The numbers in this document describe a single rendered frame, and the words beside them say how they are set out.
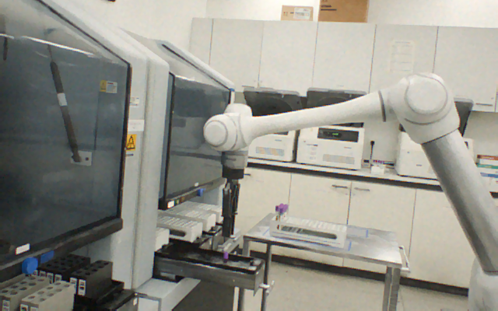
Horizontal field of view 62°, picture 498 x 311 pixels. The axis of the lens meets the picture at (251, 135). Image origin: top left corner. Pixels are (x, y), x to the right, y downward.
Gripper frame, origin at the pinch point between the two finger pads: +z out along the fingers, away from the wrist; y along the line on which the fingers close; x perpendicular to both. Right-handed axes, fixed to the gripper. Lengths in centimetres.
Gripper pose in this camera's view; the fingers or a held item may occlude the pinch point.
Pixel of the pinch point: (228, 225)
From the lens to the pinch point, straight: 145.8
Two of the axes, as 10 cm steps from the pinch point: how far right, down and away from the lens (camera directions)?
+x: 9.6, 1.0, -2.5
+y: -2.6, 0.3, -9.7
